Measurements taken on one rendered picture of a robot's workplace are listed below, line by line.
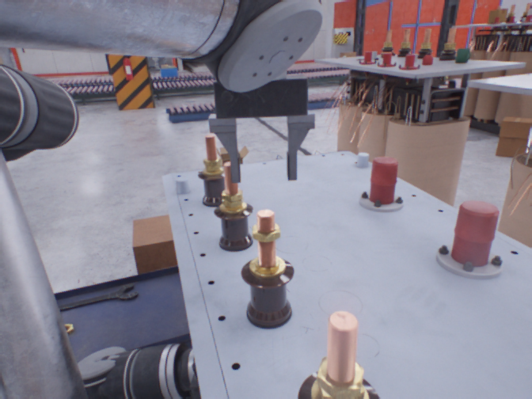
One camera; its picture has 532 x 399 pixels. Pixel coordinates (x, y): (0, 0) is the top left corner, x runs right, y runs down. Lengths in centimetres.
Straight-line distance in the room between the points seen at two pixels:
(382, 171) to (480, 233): 34
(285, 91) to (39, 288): 48
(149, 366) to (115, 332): 72
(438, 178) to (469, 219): 243
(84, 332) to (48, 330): 88
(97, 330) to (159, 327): 22
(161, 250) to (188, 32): 173
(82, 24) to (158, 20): 4
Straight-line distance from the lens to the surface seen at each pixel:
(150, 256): 198
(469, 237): 89
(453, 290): 86
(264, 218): 62
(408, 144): 311
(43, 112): 84
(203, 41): 29
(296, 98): 56
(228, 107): 56
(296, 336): 70
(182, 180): 127
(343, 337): 42
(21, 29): 22
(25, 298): 70
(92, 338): 156
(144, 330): 152
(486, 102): 784
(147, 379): 84
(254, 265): 68
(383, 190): 113
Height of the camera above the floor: 184
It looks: 24 degrees down
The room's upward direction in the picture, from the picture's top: 2 degrees counter-clockwise
